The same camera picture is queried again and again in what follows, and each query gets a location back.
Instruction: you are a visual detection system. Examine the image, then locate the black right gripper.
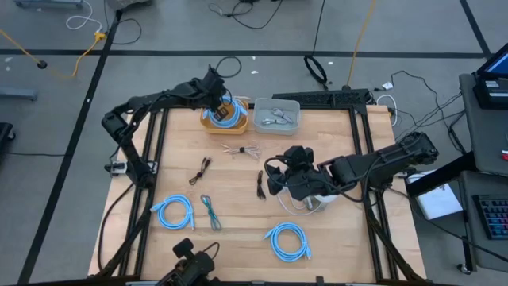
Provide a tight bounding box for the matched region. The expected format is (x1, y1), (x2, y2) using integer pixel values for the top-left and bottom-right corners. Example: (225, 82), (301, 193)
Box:
(267, 168), (338, 201)

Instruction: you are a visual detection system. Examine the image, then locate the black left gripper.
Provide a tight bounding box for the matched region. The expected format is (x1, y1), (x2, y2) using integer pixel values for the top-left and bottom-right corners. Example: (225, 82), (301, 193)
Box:
(200, 67), (232, 122)

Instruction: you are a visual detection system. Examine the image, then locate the light blue ethernet cable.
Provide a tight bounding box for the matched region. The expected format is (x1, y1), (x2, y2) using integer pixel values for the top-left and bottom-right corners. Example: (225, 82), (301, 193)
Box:
(202, 95), (249, 129)
(263, 221), (314, 264)
(149, 193), (196, 232)

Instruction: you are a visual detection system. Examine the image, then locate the short black cable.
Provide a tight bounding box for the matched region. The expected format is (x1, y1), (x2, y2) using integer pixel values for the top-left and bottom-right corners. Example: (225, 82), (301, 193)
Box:
(256, 169), (267, 201)

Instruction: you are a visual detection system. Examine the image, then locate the beige cable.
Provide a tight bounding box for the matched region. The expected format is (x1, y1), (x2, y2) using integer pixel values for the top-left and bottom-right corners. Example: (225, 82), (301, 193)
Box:
(221, 142), (262, 160)

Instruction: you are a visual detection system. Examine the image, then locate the black cable with brown ends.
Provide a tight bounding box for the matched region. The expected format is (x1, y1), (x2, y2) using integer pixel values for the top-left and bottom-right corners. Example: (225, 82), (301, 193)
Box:
(188, 156), (214, 187)

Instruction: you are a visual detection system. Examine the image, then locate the teal braided cable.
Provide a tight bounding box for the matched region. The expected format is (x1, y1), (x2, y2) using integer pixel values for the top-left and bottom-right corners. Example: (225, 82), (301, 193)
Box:
(199, 193), (223, 233)

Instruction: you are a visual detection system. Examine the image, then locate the yellow plastic bin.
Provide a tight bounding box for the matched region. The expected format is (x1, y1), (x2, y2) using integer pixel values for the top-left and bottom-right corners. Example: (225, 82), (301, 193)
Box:
(199, 97), (250, 136)

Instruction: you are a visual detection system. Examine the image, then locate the grey plastic bin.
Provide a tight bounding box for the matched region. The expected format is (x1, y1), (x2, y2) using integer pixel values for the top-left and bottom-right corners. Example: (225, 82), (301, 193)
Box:
(252, 97), (302, 137)

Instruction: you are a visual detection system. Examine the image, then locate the power strip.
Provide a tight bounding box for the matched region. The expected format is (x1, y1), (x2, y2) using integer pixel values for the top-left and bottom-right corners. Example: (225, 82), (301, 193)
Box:
(104, 160), (159, 177)

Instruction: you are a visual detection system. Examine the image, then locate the white paper box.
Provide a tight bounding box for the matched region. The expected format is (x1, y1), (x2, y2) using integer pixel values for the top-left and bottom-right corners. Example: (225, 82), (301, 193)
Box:
(405, 169), (464, 222)

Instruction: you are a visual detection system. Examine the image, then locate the grey desk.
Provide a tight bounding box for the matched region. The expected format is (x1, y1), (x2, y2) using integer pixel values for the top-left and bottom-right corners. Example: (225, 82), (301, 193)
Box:
(458, 72), (508, 273)

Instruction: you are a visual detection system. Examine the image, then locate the backlit black keyboard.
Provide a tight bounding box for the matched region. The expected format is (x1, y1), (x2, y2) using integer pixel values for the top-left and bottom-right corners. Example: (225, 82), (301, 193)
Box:
(471, 193), (508, 242)

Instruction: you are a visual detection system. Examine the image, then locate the black laptop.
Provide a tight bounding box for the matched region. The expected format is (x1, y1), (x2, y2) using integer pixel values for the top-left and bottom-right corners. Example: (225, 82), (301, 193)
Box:
(471, 49), (508, 111)

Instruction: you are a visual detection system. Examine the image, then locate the white lamp cord with adapter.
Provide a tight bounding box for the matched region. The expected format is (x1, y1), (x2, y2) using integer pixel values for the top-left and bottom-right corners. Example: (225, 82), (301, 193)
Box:
(276, 190), (318, 218)

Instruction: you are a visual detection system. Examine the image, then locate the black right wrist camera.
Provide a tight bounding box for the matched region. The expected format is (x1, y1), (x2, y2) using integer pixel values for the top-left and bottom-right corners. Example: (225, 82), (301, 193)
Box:
(283, 145), (315, 171)

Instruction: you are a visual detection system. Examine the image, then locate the silver USB cable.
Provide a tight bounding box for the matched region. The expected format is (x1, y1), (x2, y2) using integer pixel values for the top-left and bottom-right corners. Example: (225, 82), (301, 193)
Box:
(271, 106), (295, 125)
(260, 117), (290, 128)

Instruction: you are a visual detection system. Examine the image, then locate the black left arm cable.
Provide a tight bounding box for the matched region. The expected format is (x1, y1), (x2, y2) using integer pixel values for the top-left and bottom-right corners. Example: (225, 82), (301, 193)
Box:
(214, 55), (243, 79)

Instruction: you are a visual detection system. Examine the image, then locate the black aluminium table frame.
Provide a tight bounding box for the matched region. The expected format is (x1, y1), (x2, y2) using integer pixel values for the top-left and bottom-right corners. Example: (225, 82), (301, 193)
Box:
(94, 87), (428, 286)

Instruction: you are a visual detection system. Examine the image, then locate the black coiled floor cable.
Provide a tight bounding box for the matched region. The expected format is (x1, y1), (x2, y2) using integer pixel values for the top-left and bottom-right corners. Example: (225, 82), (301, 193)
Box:
(302, 54), (329, 91)

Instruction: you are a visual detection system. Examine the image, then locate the white looped cable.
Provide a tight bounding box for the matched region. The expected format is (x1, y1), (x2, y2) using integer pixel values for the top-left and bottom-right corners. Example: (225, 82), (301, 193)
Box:
(375, 93), (398, 128)

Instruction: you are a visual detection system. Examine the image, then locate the yellow floor extension cord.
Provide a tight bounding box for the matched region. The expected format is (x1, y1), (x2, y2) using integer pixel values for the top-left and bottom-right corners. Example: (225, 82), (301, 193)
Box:
(0, 28), (108, 79)

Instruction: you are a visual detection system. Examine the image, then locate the yellow hanging cable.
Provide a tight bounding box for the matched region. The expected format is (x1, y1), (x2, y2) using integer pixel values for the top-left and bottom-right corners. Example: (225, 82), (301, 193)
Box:
(345, 0), (377, 89)

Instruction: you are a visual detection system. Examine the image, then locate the white floor cable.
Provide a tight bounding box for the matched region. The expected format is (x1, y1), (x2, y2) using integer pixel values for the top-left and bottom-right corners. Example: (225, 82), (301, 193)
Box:
(65, 0), (104, 33)

